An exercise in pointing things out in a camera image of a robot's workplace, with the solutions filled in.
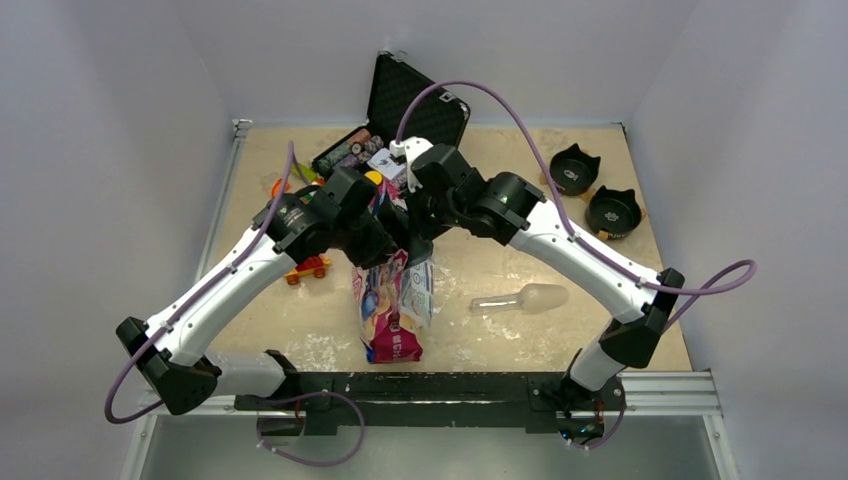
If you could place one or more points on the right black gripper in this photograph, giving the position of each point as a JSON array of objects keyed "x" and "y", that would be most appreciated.
[{"x": 424, "y": 230}]

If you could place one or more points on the orange toy piece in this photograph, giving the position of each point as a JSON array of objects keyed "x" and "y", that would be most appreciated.
[{"x": 278, "y": 186}]

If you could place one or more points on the yellow round chip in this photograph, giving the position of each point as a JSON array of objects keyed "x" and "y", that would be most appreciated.
[{"x": 375, "y": 177}]

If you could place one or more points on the pink blue pet food bag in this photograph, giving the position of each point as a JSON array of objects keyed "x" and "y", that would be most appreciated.
[{"x": 395, "y": 304}]

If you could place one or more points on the near black cat bowl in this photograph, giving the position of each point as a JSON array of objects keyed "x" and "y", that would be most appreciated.
[{"x": 613, "y": 212}]

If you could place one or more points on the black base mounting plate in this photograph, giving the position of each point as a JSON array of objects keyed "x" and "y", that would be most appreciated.
[{"x": 535, "y": 402}]

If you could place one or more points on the black cat bowl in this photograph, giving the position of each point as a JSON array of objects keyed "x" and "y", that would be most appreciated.
[
  {"x": 613, "y": 212},
  {"x": 573, "y": 170}
]

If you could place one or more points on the green toy piece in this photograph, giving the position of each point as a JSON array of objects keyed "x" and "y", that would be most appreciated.
[{"x": 304, "y": 173}]

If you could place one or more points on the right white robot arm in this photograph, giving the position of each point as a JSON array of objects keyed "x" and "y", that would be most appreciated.
[{"x": 444, "y": 191}]

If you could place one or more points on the far black cat bowl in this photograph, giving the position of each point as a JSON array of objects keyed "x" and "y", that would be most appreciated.
[{"x": 573, "y": 170}]

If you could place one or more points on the wooden bowl stand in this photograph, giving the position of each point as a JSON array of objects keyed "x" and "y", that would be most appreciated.
[{"x": 590, "y": 195}]

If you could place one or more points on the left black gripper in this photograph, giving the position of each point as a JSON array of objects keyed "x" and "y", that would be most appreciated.
[{"x": 376, "y": 247}]

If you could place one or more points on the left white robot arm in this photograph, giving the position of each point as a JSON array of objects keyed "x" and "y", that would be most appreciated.
[{"x": 170, "y": 348}]

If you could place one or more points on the red yellow toy block car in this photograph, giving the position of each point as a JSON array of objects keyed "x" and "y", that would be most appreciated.
[{"x": 316, "y": 266}]

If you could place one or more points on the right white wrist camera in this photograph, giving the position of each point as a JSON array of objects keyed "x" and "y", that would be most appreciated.
[{"x": 409, "y": 151}]

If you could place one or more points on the white card box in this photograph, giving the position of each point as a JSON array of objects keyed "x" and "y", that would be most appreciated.
[{"x": 384, "y": 163}]

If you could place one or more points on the clear plastic scoop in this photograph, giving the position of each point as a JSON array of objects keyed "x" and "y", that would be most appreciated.
[{"x": 532, "y": 299}]

